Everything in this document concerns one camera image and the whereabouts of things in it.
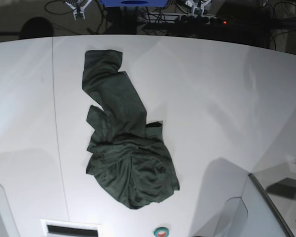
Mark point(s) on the grey power strip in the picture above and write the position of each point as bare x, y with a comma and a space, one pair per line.
203, 20

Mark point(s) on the red green emergency button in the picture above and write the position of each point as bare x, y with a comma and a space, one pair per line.
161, 232

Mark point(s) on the dark green t-shirt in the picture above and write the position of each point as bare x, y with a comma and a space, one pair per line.
129, 159

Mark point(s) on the grey monitor edge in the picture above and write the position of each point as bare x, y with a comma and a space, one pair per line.
280, 192

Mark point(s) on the blue box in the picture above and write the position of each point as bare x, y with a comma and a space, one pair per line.
133, 3

